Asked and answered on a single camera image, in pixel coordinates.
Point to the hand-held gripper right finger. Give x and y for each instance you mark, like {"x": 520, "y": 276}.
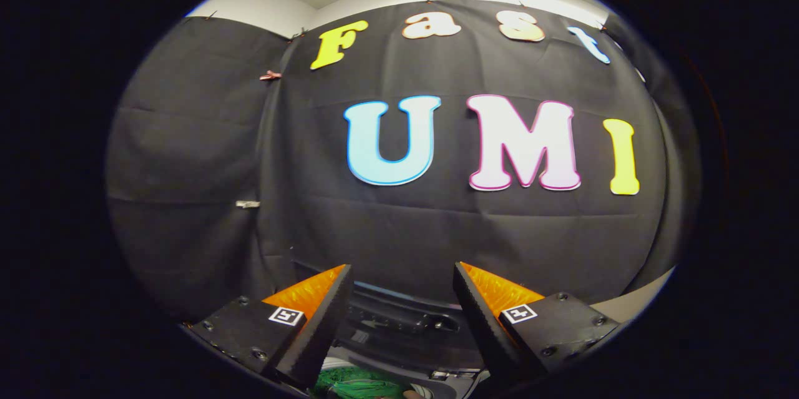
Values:
{"x": 484, "y": 330}

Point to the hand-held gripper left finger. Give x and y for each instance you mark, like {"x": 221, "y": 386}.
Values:
{"x": 324, "y": 324}

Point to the green polo shirt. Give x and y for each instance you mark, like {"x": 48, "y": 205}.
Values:
{"x": 356, "y": 383}

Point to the dark washing machine lid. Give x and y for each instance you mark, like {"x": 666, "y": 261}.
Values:
{"x": 399, "y": 318}

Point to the black backdrop cloth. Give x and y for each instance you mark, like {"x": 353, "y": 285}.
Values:
{"x": 406, "y": 230}

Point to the silver clip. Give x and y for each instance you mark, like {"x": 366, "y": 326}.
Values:
{"x": 248, "y": 204}

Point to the grey appliance cabinet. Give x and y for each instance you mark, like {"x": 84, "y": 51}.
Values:
{"x": 630, "y": 305}

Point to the copper clip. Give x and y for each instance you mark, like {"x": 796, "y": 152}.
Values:
{"x": 269, "y": 75}

